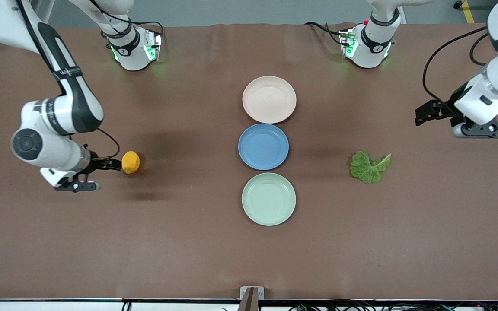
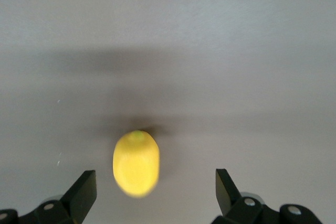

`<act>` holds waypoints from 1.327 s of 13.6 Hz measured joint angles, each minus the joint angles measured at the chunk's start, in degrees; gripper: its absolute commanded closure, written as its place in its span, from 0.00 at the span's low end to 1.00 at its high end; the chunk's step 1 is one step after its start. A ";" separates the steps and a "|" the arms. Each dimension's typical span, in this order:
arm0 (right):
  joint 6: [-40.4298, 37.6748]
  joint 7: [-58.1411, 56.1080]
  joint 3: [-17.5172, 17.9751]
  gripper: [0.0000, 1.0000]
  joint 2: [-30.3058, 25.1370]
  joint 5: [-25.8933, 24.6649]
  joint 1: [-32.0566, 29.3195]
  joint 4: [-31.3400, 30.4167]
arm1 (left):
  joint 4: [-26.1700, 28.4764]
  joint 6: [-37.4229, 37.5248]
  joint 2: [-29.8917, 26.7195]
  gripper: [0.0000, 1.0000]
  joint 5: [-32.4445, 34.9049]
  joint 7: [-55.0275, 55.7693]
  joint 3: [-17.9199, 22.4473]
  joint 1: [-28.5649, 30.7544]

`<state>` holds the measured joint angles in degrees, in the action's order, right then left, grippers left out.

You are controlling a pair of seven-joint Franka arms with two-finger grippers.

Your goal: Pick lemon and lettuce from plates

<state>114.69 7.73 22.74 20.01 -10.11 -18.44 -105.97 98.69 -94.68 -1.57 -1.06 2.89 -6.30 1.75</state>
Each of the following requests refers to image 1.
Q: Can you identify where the silver camera mount bracket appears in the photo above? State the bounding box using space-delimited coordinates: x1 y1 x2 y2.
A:
240 286 265 300

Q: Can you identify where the beige round plate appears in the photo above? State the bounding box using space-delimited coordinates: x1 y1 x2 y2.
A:
242 76 297 124

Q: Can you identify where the short looped black cable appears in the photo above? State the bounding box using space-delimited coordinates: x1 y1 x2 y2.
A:
469 32 492 66

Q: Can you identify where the grey camera support post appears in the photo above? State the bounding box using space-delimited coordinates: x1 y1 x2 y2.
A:
237 289 260 311

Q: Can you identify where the black arm base cable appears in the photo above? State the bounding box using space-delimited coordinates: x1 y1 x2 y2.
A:
304 22 349 46
89 0 166 44

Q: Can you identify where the white table edge rail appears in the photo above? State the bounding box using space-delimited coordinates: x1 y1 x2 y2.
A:
0 299 498 311

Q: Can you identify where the blue round plate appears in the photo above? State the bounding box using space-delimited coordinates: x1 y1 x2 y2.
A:
238 123 290 171

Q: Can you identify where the black power cable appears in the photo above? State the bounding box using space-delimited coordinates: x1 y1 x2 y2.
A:
381 296 498 311
287 299 381 311

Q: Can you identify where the yellow lemon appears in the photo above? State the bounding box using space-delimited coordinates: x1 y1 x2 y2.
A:
121 151 141 175

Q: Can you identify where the black left arm base cable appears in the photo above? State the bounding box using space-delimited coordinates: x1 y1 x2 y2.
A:
304 22 349 46

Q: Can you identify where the black right arm base cable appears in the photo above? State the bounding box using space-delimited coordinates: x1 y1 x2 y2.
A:
89 0 166 44

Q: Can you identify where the green lettuce leaf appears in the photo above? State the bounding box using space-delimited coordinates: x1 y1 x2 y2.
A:
349 151 392 185

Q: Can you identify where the brown table cover sheet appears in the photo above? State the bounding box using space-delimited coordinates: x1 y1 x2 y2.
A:
0 22 498 301

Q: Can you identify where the pale green round plate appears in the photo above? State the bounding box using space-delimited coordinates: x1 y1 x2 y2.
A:
241 172 296 226

